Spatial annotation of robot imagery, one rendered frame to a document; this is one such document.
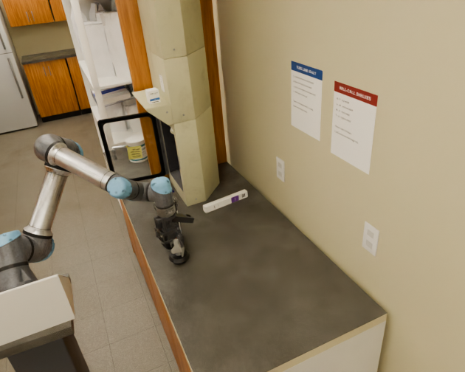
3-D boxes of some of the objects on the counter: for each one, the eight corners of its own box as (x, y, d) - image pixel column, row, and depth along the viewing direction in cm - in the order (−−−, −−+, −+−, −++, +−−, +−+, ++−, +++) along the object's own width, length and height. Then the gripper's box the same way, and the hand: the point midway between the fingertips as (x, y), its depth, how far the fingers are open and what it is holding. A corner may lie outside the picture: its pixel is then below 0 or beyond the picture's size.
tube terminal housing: (208, 170, 242) (192, 40, 204) (229, 193, 217) (215, 50, 178) (170, 181, 234) (145, 49, 195) (187, 207, 208) (163, 60, 169)
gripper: (147, 211, 160) (156, 251, 170) (164, 226, 150) (173, 266, 160) (164, 203, 164) (173, 242, 175) (183, 216, 154) (190, 257, 165)
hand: (178, 249), depth 168 cm, fingers open, 8 cm apart
